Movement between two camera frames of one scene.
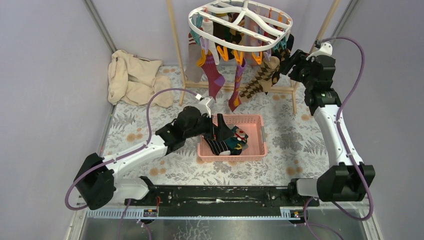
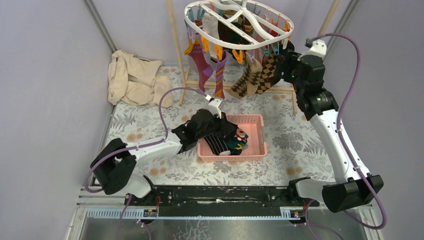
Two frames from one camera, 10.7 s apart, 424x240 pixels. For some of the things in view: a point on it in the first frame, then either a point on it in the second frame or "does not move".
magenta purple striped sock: [235, 101] -> [221, 59]
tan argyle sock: [267, 76] -> [248, 84]
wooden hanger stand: [201, 84] does not move
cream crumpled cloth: [133, 80] does not move
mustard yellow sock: [201, 60] -> [188, 50]
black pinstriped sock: [219, 148] does not move
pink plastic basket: [253, 125] does not move
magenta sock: [215, 79] -> [206, 71]
